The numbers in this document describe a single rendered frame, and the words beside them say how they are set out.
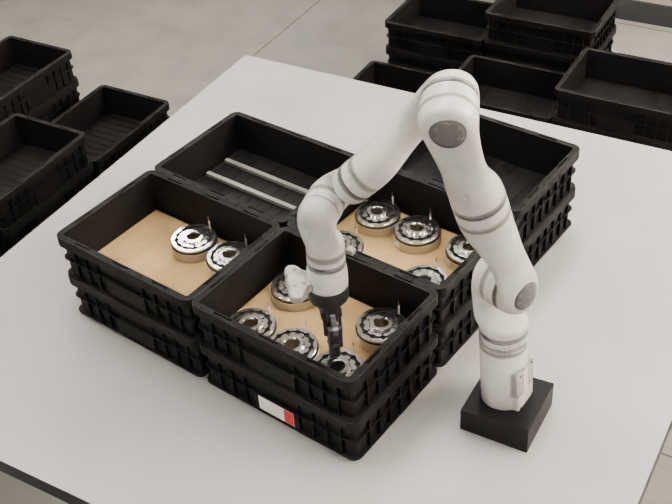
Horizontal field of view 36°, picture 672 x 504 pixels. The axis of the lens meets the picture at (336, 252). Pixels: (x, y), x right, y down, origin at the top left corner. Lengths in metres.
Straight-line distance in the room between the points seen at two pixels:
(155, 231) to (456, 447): 0.87
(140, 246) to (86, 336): 0.23
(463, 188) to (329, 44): 3.30
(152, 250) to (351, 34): 2.76
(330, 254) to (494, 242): 0.28
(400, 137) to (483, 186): 0.15
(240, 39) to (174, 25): 0.38
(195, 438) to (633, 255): 1.10
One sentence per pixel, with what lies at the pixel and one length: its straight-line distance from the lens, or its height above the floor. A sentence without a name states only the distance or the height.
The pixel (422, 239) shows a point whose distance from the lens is 2.28.
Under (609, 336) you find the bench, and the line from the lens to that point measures 2.31.
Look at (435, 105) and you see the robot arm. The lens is 1.54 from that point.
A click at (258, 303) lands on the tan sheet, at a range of 2.19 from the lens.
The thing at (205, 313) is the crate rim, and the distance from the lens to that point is 2.04.
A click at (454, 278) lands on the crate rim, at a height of 0.93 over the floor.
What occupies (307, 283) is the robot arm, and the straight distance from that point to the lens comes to 1.85.
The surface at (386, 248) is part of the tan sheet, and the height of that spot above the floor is 0.83.
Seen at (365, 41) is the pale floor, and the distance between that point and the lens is 4.90.
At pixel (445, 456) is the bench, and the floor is 0.70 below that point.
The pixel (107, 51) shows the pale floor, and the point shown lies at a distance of 5.08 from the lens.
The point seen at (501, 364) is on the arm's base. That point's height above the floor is 0.88.
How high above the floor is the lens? 2.28
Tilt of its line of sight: 39 degrees down
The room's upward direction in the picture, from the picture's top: 4 degrees counter-clockwise
